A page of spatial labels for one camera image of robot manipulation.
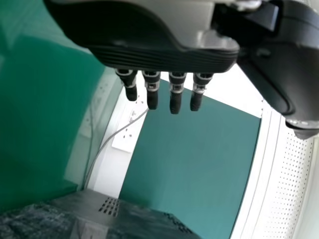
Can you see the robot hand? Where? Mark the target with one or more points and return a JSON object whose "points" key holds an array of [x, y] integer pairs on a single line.
{"points": [[159, 32]]}

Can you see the white socket strip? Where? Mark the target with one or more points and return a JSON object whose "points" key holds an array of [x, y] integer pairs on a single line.
{"points": [[127, 132]]}

